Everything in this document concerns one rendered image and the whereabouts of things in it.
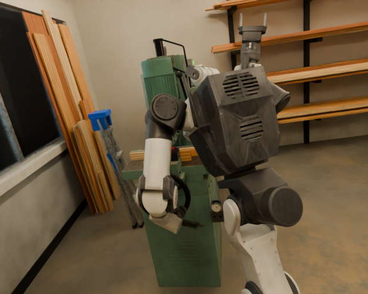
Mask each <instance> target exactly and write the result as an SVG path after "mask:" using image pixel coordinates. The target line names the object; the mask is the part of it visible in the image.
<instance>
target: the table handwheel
mask: <svg viewBox="0 0 368 294"><path fill-rule="evenodd" d="M171 177H172V178H173V179H174V180H175V182H177V183H178V184H179V185H180V186H179V187H178V190H180V189H181V188H182V189H183V190H184V193H185V198H186V199H185V204H184V207H186V211H187V210H188V208H189V206H190V201H191V196H190V191H189V189H188V187H187V185H186V184H185V182H184V181H183V180H182V179H181V178H179V177H178V176H176V175H174V174H172V173H171ZM142 209H143V210H144V211H145V212H146V213H147V214H149V213H148V211H147V210H146V209H145V208H144V207H143V208H142Z"/></svg>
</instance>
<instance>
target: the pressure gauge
mask: <svg viewBox="0 0 368 294"><path fill-rule="evenodd" d="M216 207H217V208H216ZM221 209H222V204H221V202H220V201H217V200H215V201H213V202H212V203H211V210H212V211H214V212H216V213H218V212H220V211H221Z"/></svg>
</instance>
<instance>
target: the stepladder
mask: <svg viewBox="0 0 368 294"><path fill-rule="evenodd" d="M110 114H111V110H110V109H107V110H99V111H94V112H92V113H90V114H88V118H89V119H90V120H91V123H92V128H93V131H99V133H100V136H101V138H102V141H103V144H104V146H105V149H106V152H107V154H106V155H107V157H108V158H109V160H110V164H111V166H112V169H113V172H114V175H115V177H116V180H117V183H118V185H119V188H120V191H121V194H122V196H123V199H124V203H125V205H126V208H127V210H128V213H129V216H130V219H131V222H132V224H133V225H132V227H133V229H135V228H136V227H137V225H138V224H137V222H136V221H135V220H134V216H133V213H132V211H131V208H130V205H131V206H132V208H133V211H134V213H135V215H136V218H137V220H138V223H139V227H140V228H143V226H144V221H143V220H142V218H141V215H140V213H139V210H138V208H137V203H136V193H137V190H136V187H135V185H134V183H133V180H123V176H122V173H121V172H122V171H123V168H122V166H121V164H122V165H123V167H124V168H125V167H126V166H127V165H126V163H125V161H124V158H123V155H122V154H123V150H122V151H120V148H119V146H118V143H117V141H116V138H115V136H114V133H113V130H114V127H111V125H112V120H111V117H110ZM120 179H121V180H120ZM129 182H130V184H131V187H132V189H133V191H134V194H133V195H132V193H131V190H130V187H129V184H128V183H129ZM122 183H123V185H122ZM123 186H124V188H123ZM124 189H125V191H126V193H127V196H128V198H129V201H130V203H129V202H128V200H127V197H126V193H125V192H124Z"/></svg>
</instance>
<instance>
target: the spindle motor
mask: <svg viewBox="0 0 368 294"><path fill-rule="evenodd" d="M141 68H142V72H143V78H144V83H145V89H146V93H147V99H148V105H149V107H150V104H151V101H152V99H153V98H154V97H155V96H156V95H158V94H161V93H167V94H170V95H172V96H174V97H176V98H177V94H176V86H175V79H174V75H173V67H172V60H171V58H170V57H166V58H157V59H151V60H146V61H142V62H141Z"/></svg>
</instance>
